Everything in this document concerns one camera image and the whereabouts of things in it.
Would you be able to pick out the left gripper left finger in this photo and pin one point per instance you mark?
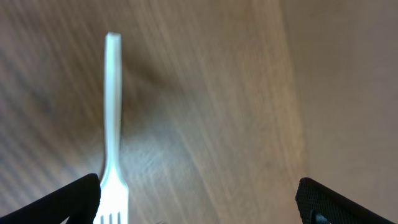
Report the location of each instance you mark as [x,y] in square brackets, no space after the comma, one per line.
[76,202]

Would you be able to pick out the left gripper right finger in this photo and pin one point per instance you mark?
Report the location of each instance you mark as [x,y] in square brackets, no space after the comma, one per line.
[319,204]

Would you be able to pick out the white plastic fork long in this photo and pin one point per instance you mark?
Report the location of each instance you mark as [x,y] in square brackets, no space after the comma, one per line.
[114,201]

